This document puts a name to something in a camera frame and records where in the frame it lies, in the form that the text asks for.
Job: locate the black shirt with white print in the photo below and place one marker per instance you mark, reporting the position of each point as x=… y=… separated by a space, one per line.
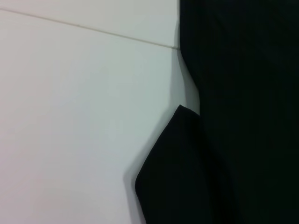
x=233 y=116

